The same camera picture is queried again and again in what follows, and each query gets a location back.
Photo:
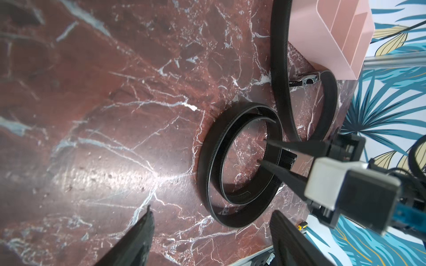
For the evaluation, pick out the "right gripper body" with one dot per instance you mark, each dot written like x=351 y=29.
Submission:
x=332 y=160

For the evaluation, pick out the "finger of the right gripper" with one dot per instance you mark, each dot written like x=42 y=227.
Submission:
x=294 y=181
x=311 y=148

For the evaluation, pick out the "yellow black screwdriver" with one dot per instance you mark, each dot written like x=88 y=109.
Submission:
x=302 y=226

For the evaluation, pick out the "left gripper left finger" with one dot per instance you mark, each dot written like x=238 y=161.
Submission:
x=134 y=247

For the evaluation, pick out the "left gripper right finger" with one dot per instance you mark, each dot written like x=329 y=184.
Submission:
x=291 y=247

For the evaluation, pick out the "pink divided storage tray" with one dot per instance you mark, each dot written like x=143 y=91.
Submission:
x=333 y=35

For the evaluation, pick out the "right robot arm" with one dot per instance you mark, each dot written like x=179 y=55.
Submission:
x=410 y=214

